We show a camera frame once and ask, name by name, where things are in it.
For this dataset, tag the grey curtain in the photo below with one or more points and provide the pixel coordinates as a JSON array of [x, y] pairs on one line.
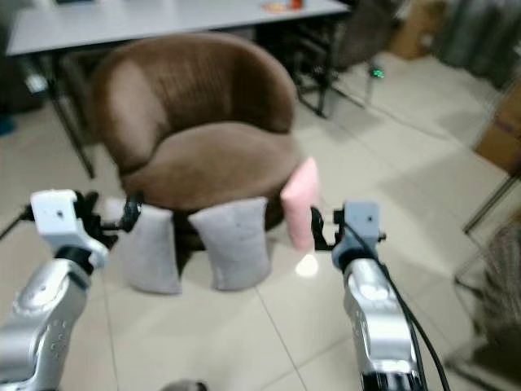
[[480, 37]]

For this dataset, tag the pink pillow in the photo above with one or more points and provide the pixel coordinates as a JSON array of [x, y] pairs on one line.
[[301, 202]]

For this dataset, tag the dark office chair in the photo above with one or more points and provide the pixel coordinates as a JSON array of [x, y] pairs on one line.
[[366, 32]]

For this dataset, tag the grey pillow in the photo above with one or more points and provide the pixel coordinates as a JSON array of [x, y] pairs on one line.
[[155, 262], [232, 244]]

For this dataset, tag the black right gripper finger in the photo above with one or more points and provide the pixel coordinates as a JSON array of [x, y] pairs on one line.
[[317, 224]]

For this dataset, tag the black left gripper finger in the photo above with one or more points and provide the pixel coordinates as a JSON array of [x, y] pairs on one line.
[[133, 212]]

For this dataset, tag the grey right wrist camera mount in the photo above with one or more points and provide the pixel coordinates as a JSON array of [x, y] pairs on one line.
[[365, 220]]

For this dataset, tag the thin metal rack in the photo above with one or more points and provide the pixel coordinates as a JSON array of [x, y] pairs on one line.
[[488, 199]]

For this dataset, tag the brown round armchair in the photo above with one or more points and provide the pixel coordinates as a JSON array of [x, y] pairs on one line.
[[199, 167]]

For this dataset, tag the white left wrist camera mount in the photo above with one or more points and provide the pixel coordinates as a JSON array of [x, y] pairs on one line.
[[57, 216]]

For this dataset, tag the orange items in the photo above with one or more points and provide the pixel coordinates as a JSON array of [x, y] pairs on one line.
[[285, 6]]

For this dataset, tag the plain cardboard box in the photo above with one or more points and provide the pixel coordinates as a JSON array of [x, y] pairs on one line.
[[419, 28], [501, 134]]

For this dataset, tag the blue floor mat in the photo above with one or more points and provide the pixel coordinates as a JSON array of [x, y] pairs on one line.
[[8, 125]]

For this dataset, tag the small green-lit device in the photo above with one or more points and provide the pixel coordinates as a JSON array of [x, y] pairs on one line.
[[377, 72]]

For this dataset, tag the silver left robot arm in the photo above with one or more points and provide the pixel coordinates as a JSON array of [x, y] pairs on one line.
[[41, 326]]

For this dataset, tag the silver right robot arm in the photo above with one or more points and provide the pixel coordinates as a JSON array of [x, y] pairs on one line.
[[374, 326]]

